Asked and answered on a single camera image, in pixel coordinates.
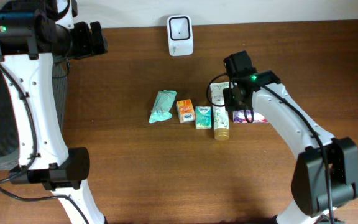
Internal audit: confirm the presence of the teal tissue packet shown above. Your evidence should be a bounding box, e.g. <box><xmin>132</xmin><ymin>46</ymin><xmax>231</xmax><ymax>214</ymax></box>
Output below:
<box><xmin>195</xmin><ymin>106</ymin><xmax>212</xmax><ymax>129</ymax></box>

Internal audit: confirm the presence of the white barcode scanner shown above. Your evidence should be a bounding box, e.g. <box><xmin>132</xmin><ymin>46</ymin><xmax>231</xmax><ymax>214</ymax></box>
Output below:
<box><xmin>167</xmin><ymin>15</ymin><xmax>194</xmax><ymax>57</ymax></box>

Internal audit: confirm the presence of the teal snack bag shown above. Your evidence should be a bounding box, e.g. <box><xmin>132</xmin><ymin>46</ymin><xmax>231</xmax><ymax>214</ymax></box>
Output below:
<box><xmin>149</xmin><ymin>90</ymin><xmax>177</xmax><ymax>124</ymax></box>

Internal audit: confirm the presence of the purple tissue pack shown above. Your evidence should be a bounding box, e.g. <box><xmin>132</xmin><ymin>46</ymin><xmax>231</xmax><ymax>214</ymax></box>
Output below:
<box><xmin>232</xmin><ymin>110</ymin><xmax>268</xmax><ymax>123</ymax></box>

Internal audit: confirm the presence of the white cream tube gold cap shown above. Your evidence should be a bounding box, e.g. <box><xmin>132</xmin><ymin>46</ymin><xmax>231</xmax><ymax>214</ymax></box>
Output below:
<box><xmin>210</xmin><ymin>82</ymin><xmax>229</xmax><ymax>141</ymax></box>

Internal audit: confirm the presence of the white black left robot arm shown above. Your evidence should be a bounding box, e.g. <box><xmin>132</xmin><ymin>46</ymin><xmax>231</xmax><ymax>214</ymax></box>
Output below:
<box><xmin>0</xmin><ymin>0</ymin><xmax>108</xmax><ymax>223</ymax></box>

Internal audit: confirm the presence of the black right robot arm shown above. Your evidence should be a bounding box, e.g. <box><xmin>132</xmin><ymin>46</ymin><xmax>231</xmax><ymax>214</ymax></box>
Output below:
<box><xmin>224</xmin><ymin>70</ymin><xmax>358</xmax><ymax>224</ymax></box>

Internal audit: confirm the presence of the orange tissue packet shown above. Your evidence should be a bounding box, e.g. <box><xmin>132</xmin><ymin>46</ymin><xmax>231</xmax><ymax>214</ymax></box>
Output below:
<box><xmin>176</xmin><ymin>99</ymin><xmax>195</xmax><ymax>123</ymax></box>

